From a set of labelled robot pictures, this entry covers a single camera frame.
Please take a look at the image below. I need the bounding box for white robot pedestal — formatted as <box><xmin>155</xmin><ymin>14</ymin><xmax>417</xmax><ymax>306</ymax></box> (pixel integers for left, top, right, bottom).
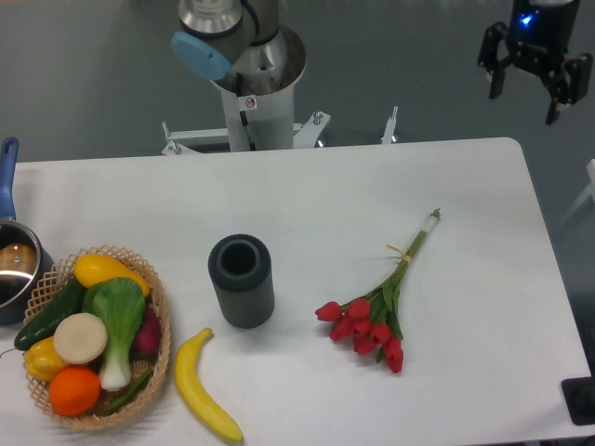
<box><xmin>218</xmin><ymin>85</ymin><xmax>294</xmax><ymax>152</ymax></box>

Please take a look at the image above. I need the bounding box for woven wicker basket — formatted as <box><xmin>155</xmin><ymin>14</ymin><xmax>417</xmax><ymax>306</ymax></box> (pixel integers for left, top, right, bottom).
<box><xmin>23</xmin><ymin>245</ymin><xmax>171</xmax><ymax>431</ymax></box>

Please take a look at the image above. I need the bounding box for red tulip bouquet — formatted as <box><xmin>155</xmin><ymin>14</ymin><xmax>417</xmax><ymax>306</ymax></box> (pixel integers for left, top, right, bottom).
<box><xmin>315</xmin><ymin>208</ymin><xmax>442</xmax><ymax>374</ymax></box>

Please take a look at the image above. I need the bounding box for blue handled saucepan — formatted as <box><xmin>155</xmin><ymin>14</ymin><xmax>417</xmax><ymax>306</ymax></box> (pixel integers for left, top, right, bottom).
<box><xmin>1</xmin><ymin>137</ymin><xmax>53</xmax><ymax>325</ymax></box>

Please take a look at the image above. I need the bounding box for yellow banana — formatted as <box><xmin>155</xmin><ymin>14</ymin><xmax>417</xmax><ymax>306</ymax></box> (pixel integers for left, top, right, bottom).
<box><xmin>174</xmin><ymin>327</ymin><xmax>244</xmax><ymax>444</ymax></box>

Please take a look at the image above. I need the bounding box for green bok choy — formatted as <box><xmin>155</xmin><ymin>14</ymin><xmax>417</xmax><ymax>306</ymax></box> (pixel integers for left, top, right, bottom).
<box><xmin>83</xmin><ymin>277</ymin><xmax>145</xmax><ymax>391</ymax></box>

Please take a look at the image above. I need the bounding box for orange fruit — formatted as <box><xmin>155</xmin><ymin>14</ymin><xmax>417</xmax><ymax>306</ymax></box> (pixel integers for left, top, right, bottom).
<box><xmin>48</xmin><ymin>366</ymin><xmax>100</xmax><ymax>416</ymax></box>

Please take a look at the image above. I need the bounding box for cream round bun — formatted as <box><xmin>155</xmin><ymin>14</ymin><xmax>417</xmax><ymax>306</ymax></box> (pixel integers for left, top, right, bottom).
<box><xmin>53</xmin><ymin>313</ymin><xmax>108</xmax><ymax>364</ymax></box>

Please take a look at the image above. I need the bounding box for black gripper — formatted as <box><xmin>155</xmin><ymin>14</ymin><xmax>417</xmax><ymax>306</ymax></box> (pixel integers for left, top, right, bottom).
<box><xmin>477</xmin><ymin>1</ymin><xmax>593</xmax><ymax>125</ymax></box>

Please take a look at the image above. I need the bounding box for black device at edge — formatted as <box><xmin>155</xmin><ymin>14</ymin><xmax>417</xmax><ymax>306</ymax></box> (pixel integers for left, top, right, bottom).
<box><xmin>561</xmin><ymin>376</ymin><xmax>594</xmax><ymax>426</ymax></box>

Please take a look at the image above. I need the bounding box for dark grey ribbed vase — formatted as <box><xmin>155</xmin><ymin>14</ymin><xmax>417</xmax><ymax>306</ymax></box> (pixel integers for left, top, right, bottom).
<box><xmin>208</xmin><ymin>234</ymin><xmax>275</xmax><ymax>329</ymax></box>

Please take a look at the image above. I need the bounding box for green cucumber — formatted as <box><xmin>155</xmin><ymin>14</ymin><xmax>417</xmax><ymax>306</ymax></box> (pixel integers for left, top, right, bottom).
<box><xmin>14</xmin><ymin>278</ymin><xmax>86</xmax><ymax>351</ymax></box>

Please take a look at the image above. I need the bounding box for yellow squash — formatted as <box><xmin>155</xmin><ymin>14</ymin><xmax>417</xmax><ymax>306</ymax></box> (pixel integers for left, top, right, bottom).
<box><xmin>73</xmin><ymin>254</ymin><xmax>151</xmax><ymax>297</ymax></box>

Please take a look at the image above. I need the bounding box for yellow bell pepper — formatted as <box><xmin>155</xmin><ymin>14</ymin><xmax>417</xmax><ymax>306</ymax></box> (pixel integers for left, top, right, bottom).
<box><xmin>23</xmin><ymin>336</ymin><xmax>70</xmax><ymax>382</ymax></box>

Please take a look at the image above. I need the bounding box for white furniture at right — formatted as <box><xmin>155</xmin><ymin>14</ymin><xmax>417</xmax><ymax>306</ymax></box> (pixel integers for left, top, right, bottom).
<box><xmin>558</xmin><ymin>159</ymin><xmax>594</xmax><ymax>230</ymax></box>

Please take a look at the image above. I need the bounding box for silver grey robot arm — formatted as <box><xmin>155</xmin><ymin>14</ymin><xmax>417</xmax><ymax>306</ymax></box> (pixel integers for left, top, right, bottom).
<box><xmin>171</xmin><ymin>1</ymin><xmax>594</xmax><ymax>124</ymax></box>

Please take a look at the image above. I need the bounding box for white metal base frame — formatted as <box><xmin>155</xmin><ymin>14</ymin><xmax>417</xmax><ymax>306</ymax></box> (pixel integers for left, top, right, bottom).
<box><xmin>161</xmin><ymin>105</ymin><xmax>399</xmax><ymax>155</ymax></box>

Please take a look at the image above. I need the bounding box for green bean pod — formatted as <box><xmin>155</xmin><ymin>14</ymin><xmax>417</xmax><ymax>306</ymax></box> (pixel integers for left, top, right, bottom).
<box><xmin>99</xmin><ymin>369</ymin><xmax>153</xmax><ymax>416</ymax></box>

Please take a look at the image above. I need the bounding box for purple red radish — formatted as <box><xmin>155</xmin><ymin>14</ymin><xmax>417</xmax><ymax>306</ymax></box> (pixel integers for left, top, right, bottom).
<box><xmin>134</xmin><ymin>307</ymin><xmax>161</xmax><ymax>355</ymax></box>

